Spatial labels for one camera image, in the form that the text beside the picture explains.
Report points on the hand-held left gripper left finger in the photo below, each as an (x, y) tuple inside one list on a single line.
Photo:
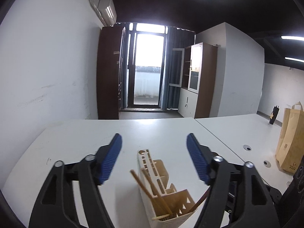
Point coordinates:
[(111, 156)]

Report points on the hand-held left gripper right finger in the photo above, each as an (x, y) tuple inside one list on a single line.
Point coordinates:
[(196, 158)]

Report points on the cream slotted utensil holder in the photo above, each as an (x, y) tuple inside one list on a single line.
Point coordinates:
[(152, 171)]

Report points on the reddish brown chopstick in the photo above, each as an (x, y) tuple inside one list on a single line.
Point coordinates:
[(200, 200)]

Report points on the light wooden chopstick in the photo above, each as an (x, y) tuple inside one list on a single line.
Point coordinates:
[(147, 190), (161, 217)]

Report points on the brown and white cabinet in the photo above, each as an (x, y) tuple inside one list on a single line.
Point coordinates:
[(201, 80)]

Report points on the dark brown wardrobe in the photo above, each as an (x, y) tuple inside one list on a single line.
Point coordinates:
[(108, 76)]

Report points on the small black bag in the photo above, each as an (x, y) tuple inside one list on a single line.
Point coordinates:
[(274, 115)]

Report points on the glass balcony door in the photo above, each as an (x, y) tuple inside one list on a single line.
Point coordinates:
[(147, 71)]

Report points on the brown paper bag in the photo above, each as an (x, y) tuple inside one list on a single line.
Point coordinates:
[(292, 142)]

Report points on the dark blue curtain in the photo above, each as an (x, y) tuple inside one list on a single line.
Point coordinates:
[(174, 38)]

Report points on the long ceiling light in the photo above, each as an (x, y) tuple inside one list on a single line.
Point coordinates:
[(292, 38), (294, 59)]

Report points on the white wall air conditioner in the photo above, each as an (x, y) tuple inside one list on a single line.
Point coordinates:
[(107, 10)]

